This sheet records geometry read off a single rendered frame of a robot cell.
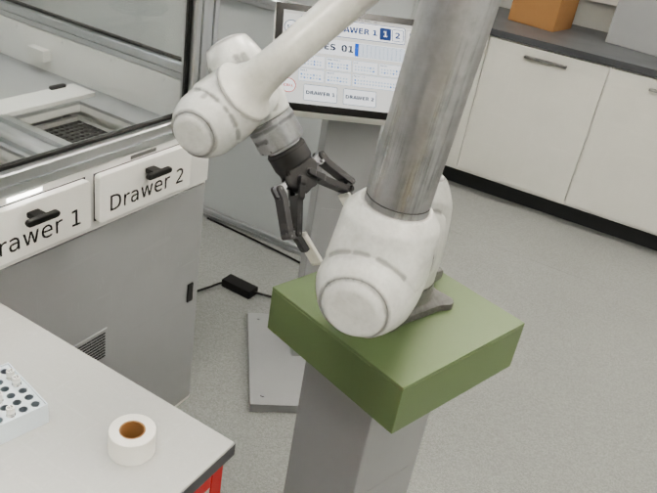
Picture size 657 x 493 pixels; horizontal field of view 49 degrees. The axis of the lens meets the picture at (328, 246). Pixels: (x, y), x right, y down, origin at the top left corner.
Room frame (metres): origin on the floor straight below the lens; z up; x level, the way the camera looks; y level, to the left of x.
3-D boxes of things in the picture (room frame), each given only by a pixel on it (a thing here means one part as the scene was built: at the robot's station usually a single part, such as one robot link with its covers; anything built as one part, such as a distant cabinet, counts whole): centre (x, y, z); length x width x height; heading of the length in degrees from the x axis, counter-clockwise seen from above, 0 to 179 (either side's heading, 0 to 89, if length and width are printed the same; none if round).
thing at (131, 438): (0.79, 0.24, 0.78); 0.07 x 0.07 x 0.04
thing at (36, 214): (1.18, 0.55, 0.91); 0.07 x 0.04 x 0.01; 153
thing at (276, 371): (2.03, -0.01, 0.51); 0.50 x 0.45 x 1.02; 11
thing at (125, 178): (1.47, 0.43, 0.87); 0.29 x 0.02 x 0.11; 153
